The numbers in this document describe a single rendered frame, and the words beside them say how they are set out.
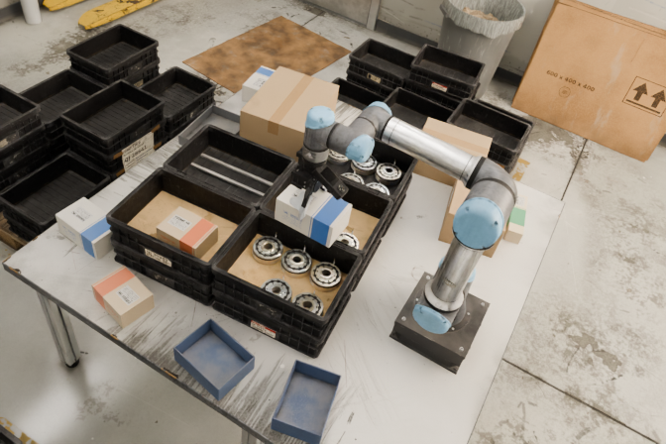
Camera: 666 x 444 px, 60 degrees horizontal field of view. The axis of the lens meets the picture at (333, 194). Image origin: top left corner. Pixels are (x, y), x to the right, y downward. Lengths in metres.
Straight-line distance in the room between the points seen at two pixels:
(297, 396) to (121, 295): 0.64
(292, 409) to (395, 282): 0.62
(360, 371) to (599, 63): 3.13
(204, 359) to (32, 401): 1.02
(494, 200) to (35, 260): 1.54
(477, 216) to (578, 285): 2.11
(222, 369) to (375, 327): 0.53
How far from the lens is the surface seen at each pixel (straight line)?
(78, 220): 2.22
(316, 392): 1.89
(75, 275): 2.18
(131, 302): 1.98
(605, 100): 4.56
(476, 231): 1.46
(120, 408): 2.67
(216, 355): 1.94
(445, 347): 1.95
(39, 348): 2.89
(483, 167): 1.57
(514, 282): 2.35
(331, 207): 1.76
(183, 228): 1.99
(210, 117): 2.76
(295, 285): 1.94
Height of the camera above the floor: 2.38
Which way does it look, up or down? 44 degrees down
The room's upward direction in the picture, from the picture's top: 11 degrees clockwise
